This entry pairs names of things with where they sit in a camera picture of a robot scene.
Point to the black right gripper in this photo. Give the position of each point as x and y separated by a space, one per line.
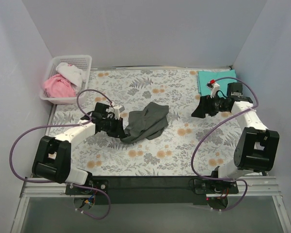
206 105

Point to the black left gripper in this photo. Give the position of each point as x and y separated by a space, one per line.
117 126

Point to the dark grey t-shirt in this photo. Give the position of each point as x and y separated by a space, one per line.
148 123

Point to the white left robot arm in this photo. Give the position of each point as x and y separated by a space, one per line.
53 157

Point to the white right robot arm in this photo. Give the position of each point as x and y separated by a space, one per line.
256 148

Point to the floral patterned table mat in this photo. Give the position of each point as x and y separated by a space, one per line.
188 145

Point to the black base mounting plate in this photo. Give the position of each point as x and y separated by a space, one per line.
152 189

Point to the white crumpled t-shirt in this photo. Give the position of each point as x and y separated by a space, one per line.
73 74

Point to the white plastic laundry basket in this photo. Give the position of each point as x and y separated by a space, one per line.
80 61

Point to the pink crumpled t-shirt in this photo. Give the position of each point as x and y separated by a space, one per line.
58 87

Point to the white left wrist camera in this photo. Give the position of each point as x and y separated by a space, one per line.
117 110

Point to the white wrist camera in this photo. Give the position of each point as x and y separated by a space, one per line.
117 110
214 87

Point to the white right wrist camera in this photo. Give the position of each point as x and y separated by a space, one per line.
214 87

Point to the aluminium frame rail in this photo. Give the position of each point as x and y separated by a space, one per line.
169 204

